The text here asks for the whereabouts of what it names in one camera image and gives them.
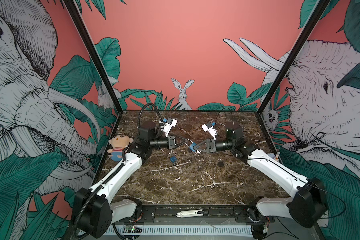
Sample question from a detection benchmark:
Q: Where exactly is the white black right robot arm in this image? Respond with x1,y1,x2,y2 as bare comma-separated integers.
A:
194,122,328,228

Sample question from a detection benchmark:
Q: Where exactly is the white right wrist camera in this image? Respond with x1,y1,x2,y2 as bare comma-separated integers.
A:
202,122,218,140

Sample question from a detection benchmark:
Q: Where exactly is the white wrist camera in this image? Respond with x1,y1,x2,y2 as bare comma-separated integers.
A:
160,118,178,137
202,122,218,140

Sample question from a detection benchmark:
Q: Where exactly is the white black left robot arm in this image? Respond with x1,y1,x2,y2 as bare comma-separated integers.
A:
69,118,187,240

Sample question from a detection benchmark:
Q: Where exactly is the small green circuit board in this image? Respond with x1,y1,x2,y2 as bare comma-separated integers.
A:
123,225,143,235

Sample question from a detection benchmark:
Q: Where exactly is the black front mounting rail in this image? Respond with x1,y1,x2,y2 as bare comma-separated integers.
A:
117,205,275,225

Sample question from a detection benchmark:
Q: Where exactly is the plush doll striped shirt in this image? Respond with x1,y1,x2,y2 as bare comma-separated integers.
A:
107,135,134,162

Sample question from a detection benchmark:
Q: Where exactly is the white utility knife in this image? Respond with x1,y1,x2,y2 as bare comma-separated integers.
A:
176,209,209,218

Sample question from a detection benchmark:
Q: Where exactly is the black frame post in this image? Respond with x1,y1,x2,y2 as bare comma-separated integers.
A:
63,0,123,115
257,0,330,115

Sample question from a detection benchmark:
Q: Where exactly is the white slotted cable duct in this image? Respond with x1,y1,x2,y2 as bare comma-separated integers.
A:
116,225,253,237

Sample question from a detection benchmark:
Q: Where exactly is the black right frame post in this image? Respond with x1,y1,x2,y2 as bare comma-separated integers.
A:
257,0,330,115

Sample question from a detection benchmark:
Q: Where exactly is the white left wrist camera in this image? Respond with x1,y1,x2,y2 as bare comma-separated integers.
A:
160,118,178,137

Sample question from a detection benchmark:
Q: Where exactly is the blue padlock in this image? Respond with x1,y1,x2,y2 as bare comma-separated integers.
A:
170,156,178,163
189,143,197,153

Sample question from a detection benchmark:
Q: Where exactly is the black left frame post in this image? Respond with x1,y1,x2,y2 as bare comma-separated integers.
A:
63,0,123,115

